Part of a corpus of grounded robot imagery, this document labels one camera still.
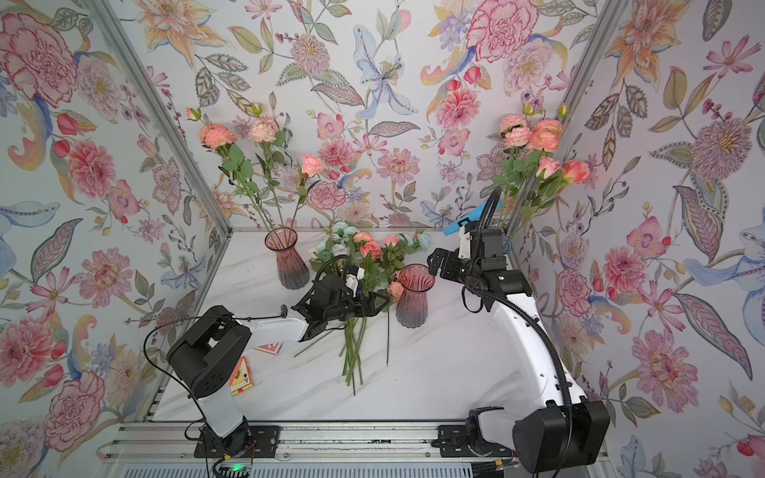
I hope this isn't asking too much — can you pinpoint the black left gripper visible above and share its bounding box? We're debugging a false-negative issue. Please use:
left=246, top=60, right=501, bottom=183
left=324, top=288, right=390, bottom=322

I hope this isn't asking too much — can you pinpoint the pink flower stem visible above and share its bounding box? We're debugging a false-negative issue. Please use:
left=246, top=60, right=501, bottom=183
left=526, top=103, right=571, bottom=155
left=492, top=103, right=537, bottom=233
left=248, top=103, right=286, bottom=227
left=186, top=108, right=273, bottom=231
left=524, top=157, right=591, bottom=219
left=517, top=157, right=564, bottom=224

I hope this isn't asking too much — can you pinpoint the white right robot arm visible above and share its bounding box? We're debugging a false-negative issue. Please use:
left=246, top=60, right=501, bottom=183
left=428, top=187, right=610, bottom=476

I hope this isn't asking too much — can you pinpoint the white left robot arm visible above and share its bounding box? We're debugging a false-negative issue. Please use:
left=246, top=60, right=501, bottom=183
left=147, top=255, right=390, bottom=457

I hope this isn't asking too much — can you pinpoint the pink glass vase back left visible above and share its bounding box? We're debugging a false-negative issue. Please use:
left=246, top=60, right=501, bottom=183
left=264, top=227, right=310, bottom=290

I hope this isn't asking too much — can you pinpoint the blue toy microphone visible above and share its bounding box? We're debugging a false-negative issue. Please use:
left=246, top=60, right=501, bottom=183
left=443, top=202, right=486, bottom=236

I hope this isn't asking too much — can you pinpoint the artificial flower bunch on table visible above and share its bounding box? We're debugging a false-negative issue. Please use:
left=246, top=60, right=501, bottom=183
left=310, top=223, right=430, bottom=390

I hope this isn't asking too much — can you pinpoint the red playing card box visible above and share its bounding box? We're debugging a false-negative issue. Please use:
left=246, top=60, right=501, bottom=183
left=256, top=343, right=282, bottom=356

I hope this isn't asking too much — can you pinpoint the orange yellow card box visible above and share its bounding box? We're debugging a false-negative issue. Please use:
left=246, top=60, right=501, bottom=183
left=229, top=357, right=254, bottom=396

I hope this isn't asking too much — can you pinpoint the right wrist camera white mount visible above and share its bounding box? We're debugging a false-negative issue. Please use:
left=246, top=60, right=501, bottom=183
left=458, top=228, right=471, bottom=260

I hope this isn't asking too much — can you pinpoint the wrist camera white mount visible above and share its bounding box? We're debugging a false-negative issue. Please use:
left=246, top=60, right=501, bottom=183
left=345, top=265, right=366, bottom=297
left=458, top=228, right=471, bottom=260

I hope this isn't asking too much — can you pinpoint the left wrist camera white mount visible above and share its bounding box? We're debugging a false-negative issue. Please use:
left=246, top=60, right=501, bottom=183
left=345, top=265, right=366, bottom=297

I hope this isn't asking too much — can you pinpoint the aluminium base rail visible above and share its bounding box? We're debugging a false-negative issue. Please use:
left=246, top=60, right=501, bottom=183
left=97, top=420, right=528, bottom=477

